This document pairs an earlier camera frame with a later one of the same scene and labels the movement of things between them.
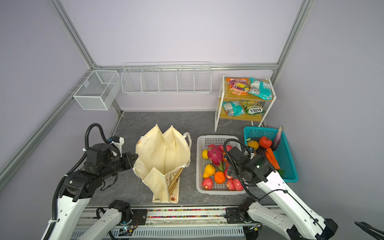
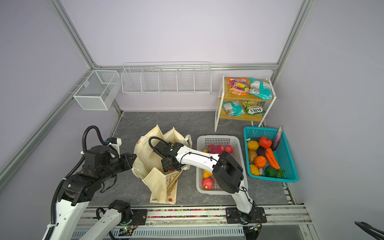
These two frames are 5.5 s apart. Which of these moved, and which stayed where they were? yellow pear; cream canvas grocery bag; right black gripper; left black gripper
Moved: right black gripper
Stayed: left black gripper; yellow pear; cream canvas grocery bag
